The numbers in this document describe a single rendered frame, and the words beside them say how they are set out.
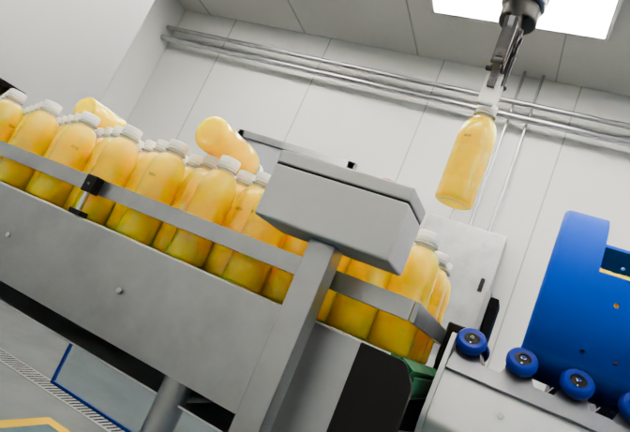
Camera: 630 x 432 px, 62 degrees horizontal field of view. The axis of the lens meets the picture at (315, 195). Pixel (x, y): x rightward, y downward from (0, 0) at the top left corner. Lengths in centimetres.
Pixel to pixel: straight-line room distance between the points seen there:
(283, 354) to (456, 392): 27
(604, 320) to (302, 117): 438
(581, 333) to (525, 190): 364
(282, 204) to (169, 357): 32
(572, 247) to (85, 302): 79
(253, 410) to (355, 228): 26
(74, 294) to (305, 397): 46
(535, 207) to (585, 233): 353
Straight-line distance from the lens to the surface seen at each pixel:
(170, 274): 90
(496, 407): 84
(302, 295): 70
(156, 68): 616
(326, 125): 491
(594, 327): 84
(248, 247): 87
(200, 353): 85
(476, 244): 409
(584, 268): 85
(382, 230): 66
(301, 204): 70
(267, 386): 71
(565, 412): 85
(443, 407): 83
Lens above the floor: 91
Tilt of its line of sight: 11 degrees up
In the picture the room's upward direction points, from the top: 23 degrees clockwise
